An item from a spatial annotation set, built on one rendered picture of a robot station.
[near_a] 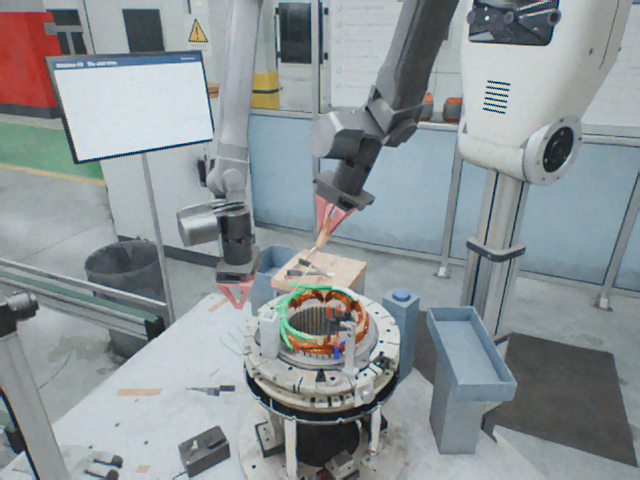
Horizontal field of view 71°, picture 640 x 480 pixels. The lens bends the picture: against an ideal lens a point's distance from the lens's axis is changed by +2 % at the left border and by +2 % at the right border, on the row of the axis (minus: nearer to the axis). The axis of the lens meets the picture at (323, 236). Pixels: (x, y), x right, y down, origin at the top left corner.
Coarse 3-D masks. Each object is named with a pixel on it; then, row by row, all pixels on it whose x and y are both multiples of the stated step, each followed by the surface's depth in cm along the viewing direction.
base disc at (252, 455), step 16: (256, 416) 110; (384, 416) 110; (240, 432) 106; (384, 432) 106; (400, 432) 106; (240, 448) 102; (256, 448) 102; (384, 448) 102; (400, 448) 102; (256, 464) 98; (272, 464) 98; (304, 464) 98; (384, 464) 98; (400, 464) 98
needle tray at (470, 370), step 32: (448, 320) 107; (480, 320) 101; (448, 352) 97; (480, 352) 97; (448, 384) 95; (480, 384) 84; (512, 384) 84; (448, 416) 97; (480, 416) 98; (448, 448) 102
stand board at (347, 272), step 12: (300, 252) 130; (288, 264) 124; (312, 264) 124; (324, 264) 124; (336, 264) 124; (348, 264) 124; (360, 264) 124; (276, 276) 118; (312, 276) 118; (336, 276) 118; (348, 276) 118; (360, 276) 121; (288, 288) 115; (300, 288) 114; (348, 288) 114
